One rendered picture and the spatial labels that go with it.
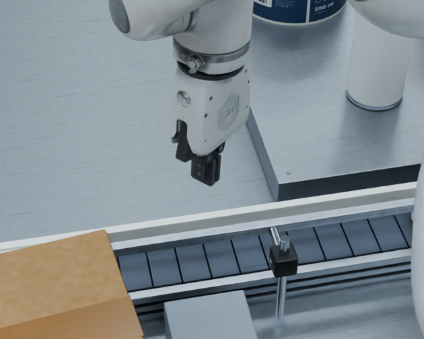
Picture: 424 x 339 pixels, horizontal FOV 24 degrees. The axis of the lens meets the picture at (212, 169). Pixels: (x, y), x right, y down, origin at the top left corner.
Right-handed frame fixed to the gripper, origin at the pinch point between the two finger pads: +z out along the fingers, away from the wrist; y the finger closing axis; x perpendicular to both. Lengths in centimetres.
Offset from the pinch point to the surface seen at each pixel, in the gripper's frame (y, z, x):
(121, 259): -5.0, 17.5, 9.3
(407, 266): 18.1, 18.4, -21.1
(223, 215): 6.4, 13.2, 1.1
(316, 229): 14.6, 16.1, -8.8
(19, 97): 16, 21, 49
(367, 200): 21.1, 13.2, -12.5
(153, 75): 34, 20, 34
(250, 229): 2.4, 8.8, -5.6
